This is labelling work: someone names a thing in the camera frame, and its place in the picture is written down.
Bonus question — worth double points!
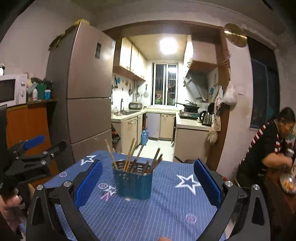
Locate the dark wooden chopstick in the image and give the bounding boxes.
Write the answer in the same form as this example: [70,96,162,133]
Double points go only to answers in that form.
[125,141,137,172]

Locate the steel range hood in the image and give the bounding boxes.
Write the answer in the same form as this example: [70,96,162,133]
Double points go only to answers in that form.
[184,71,208,102]

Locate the beige lower kitchen cabinets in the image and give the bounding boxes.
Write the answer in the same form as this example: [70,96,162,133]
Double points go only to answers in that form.
[111,108,210,162]

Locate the dark chopstick green band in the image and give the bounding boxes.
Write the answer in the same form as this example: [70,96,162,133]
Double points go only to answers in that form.
[147,148,160,173]

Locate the wooden chopstick white band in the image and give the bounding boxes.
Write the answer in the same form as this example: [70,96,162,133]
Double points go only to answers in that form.
[148,154,163,173]

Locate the white bottle red label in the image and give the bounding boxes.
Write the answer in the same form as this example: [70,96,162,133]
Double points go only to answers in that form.
[32,88,38,101]

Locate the person's left hand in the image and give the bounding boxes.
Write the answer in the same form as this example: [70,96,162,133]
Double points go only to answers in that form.
[1,194,21,230]

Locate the grey multi-door refrigerator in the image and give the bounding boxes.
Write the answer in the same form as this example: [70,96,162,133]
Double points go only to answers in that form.
[46,22,115,171]

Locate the steel electric kettle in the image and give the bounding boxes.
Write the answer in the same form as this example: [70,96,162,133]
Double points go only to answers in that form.
[199,110,214,126]

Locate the long chopstick green band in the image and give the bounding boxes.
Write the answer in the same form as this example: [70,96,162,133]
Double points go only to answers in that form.
[149,158,162,173]

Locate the blue water bottle on floor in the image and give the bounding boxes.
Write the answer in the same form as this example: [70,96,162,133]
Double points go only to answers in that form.
[141,128,149,146]

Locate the seated person striped sweater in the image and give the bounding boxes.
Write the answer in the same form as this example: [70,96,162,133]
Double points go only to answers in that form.
[236,107,295,188]

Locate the white hanging plastic bag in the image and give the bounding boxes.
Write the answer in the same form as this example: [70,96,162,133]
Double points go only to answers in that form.
[222,81,238,105]

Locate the black wok on stove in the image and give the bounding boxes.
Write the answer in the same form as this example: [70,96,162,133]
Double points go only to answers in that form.
[176,101,199,113]

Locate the brown wooden chopstick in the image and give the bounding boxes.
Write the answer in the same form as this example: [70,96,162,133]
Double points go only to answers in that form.
[123,138,135,171]

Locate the wooden chopstick green band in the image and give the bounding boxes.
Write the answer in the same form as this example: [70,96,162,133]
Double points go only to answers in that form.
[142,160,149,174]

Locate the white microwave oven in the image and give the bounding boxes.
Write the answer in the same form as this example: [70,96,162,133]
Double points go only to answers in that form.
[0,74,27,107]

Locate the orange wooden cabinet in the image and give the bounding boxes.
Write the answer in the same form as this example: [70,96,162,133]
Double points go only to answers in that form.
[6,104,59,187]

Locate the green container on cabinet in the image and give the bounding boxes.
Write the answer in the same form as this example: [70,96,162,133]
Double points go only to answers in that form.
[37,84,47,100]

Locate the kitchen window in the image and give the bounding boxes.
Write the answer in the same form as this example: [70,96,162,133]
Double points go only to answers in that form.
[152,63,178,106]

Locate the blue checkered star tablecloth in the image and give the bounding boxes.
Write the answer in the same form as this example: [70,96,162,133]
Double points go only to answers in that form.
[44,151,217,240]

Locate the teal perforated utensil holder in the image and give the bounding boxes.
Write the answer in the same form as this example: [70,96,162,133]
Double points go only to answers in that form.
[113,160,153,200]

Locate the wooden chopstick pale band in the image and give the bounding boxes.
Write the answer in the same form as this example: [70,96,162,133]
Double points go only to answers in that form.
[129,145,144,173]

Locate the round brass wall plate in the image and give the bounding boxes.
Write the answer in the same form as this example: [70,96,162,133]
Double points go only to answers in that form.
[223,23,247,48]

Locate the light wooden chopstick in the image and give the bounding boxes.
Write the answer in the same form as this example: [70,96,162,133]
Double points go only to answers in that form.
[104,139,118,170]

